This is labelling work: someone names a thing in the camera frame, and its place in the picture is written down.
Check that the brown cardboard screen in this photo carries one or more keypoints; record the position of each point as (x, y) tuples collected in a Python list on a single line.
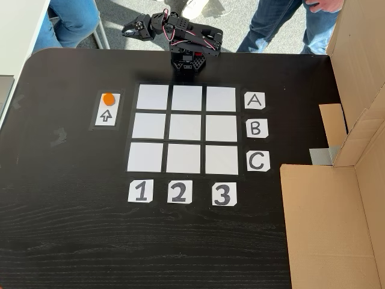
[(328, 225)]

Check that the white metal leg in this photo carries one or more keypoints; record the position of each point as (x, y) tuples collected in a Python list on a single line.
[(100, 30)]

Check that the paper sheet letter C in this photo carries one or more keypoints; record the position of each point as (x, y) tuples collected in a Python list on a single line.
[(258, 161)]

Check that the seated person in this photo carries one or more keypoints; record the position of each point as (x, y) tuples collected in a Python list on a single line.
[(72, 24)]

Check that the paper sheet number 1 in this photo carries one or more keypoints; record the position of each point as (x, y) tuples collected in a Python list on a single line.
[(140, 191)]

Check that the paper sheet with arrow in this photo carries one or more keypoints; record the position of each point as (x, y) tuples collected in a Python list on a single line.
[(106, 116)]

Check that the round orange token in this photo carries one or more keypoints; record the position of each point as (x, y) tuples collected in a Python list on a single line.
[(108, 99)]

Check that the grey duct tape strip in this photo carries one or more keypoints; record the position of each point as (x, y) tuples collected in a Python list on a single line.
[(322, 156)]

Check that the paper sheet letter B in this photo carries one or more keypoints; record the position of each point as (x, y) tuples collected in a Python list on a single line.
[(256, 128)]

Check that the person's left hand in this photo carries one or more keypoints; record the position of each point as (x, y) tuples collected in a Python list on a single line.
[(325, 5)]

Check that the paper sheet number 3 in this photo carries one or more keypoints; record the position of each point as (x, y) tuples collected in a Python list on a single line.
[(224, 194)]

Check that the standing person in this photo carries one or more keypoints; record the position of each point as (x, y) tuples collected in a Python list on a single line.
[(270, 27)]

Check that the paper sheet number 2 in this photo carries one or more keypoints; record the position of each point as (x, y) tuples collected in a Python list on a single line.
[(179, 191)]

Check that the white desk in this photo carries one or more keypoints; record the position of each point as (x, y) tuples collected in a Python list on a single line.
[(18, 36)]

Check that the clear tape scrap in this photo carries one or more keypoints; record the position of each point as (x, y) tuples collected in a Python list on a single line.
[(18, 101), (58, 137)]

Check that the paper sheet letter A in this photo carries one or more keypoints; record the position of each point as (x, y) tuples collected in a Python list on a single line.
[(255, 100)]

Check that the white nine-square grid sheet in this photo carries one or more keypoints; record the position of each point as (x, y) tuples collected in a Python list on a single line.
[(185, 128)]

